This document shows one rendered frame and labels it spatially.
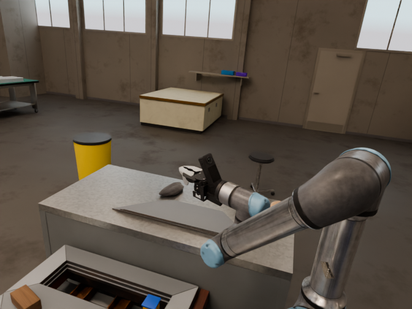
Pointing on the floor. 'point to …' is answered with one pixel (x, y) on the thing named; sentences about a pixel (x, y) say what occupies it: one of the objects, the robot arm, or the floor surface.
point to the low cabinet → (180, 109)
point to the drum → (92, 152)
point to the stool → (260, 169)
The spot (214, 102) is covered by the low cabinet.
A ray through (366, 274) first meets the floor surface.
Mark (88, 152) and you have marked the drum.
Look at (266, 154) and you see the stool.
